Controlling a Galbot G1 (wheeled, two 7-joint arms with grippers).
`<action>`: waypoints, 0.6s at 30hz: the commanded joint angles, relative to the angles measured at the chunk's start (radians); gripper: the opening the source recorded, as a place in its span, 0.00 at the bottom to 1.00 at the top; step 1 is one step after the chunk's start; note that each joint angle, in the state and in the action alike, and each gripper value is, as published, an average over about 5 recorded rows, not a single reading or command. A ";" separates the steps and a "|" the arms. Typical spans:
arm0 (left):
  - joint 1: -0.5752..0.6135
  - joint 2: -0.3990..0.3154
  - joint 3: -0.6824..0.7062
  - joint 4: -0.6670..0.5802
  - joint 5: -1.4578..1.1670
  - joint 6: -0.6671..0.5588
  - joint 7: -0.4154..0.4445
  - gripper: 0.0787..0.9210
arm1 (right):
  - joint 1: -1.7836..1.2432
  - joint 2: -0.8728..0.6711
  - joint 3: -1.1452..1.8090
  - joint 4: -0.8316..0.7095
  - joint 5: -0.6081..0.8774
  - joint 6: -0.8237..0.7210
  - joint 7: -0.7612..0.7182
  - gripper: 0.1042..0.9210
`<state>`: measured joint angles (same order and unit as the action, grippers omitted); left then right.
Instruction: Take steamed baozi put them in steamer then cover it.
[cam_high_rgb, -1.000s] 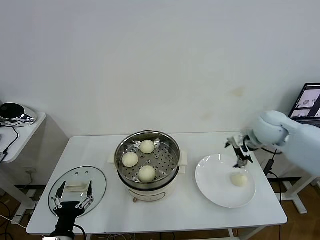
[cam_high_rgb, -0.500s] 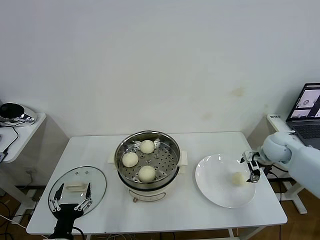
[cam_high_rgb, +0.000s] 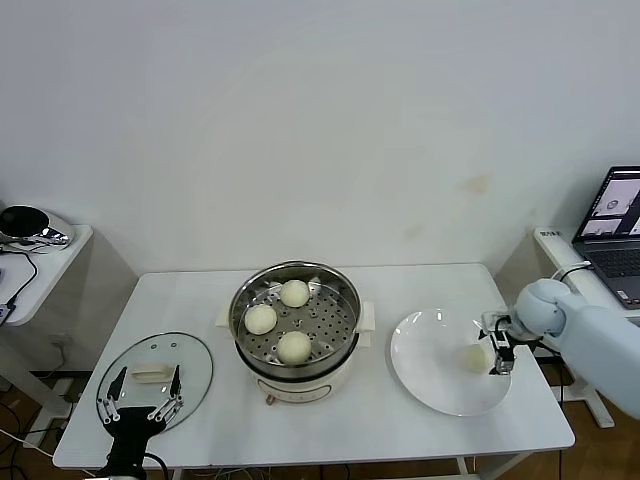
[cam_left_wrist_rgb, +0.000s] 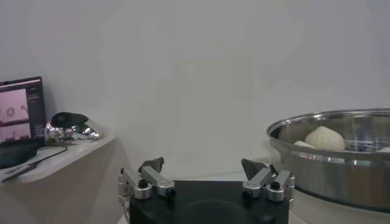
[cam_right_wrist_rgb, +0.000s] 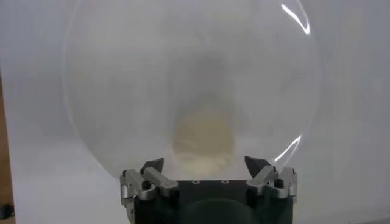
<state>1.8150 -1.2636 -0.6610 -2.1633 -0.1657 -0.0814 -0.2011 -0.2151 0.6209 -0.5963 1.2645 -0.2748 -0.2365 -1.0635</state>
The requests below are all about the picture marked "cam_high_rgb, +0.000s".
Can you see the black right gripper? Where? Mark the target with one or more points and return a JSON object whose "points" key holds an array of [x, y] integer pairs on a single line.
{"points": [[505, 327]]}

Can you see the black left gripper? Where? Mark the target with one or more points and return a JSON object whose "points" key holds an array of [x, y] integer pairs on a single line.
{"points": [[135, 422]]}

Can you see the white steamed baozi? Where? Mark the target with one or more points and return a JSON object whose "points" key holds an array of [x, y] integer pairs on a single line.
{"points": [[475, 359], [260, 320], [294, 293], [294, 348]]}

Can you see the round glass pot lid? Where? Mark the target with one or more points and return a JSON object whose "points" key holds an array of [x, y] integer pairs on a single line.
{"points": [[195, 360]]}

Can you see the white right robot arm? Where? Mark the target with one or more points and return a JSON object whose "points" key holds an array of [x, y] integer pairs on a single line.
{"points": [[600, 340]]}

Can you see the perforated steel steamer basket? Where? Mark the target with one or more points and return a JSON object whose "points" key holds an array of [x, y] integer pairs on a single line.
{"points": [[340, 320]]}

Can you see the round white plate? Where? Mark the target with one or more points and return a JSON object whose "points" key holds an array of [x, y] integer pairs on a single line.
{"points": [[425, 350]]}

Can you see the white work table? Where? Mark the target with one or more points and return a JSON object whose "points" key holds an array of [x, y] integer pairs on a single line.
{"points": [[175, 300]]}

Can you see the small white label sticker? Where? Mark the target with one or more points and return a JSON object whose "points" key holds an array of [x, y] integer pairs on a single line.
{"points": [[550, 234]]}

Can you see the white side table with laptop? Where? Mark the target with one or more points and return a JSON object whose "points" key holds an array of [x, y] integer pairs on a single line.
{"points": [[602, 415]]}

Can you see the grey open laptop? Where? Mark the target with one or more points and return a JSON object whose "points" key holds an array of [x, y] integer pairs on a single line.
{"points": [[615, 265]]}

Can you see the white side table with device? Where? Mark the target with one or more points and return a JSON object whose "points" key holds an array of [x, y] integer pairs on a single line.
{"points": [[50, 280]]}

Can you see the cream electric cooking pot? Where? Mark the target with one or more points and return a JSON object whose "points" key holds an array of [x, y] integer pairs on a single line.
{"points": [[295, 390]]}

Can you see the chrome and black device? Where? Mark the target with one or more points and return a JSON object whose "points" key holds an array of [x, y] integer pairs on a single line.
{"points": [[20, 220]]}

